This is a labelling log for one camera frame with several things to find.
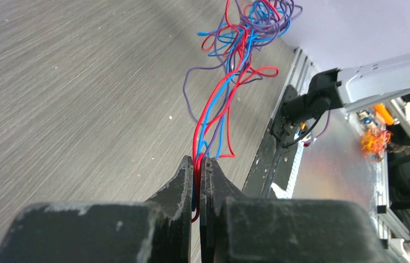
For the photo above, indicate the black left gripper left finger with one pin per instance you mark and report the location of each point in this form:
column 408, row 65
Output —
column 155, row 230

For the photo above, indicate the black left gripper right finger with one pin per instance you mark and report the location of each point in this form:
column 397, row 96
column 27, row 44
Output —
column 238, row 228

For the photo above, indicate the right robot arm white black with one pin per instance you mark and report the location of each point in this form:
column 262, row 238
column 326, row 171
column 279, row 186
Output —
column 351, row 88

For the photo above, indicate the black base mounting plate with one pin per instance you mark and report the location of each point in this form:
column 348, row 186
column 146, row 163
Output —
column 263, row 167

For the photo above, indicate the perforated metal rail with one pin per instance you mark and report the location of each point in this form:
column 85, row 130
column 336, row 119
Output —
column 286, row 172

